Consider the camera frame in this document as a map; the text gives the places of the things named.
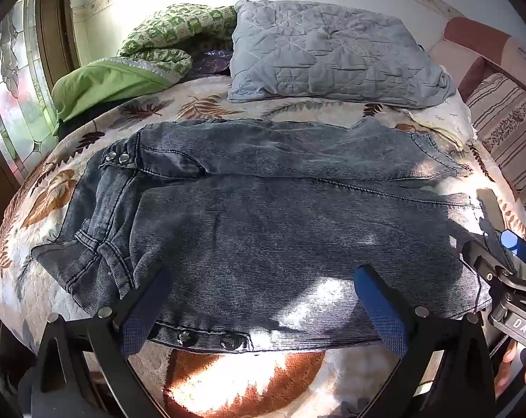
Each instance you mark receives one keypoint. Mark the stained glass window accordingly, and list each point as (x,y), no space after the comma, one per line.
(19,87)

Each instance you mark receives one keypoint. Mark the white patterned sheet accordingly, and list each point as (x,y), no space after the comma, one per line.
(446,115)

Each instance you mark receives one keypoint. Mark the grey denim pants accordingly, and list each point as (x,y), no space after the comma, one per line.
(267,226)

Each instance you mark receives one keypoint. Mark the grey quilted pillow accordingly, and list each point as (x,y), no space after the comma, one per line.
(332,52)

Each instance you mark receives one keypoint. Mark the person's right hand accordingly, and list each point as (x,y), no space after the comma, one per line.
(504,376)

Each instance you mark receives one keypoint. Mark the plain green pillow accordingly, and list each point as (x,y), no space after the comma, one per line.
(102,87)

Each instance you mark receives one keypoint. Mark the striped floral cushion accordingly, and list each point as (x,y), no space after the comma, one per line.
(507,122)

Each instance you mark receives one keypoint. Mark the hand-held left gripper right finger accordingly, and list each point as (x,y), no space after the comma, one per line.
(380,309)

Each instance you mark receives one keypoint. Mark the green patterned quilt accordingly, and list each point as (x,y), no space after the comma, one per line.
(167,35)

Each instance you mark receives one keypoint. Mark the leaf print blanket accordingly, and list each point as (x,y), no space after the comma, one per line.
(67,191)

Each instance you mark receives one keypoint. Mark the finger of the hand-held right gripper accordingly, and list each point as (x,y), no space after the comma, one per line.
(515,244)
(489,222)

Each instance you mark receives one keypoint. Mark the dark purple cloth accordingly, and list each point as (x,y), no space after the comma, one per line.
(210,63)

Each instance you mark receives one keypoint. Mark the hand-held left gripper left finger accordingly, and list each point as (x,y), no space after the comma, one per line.
(145,309)

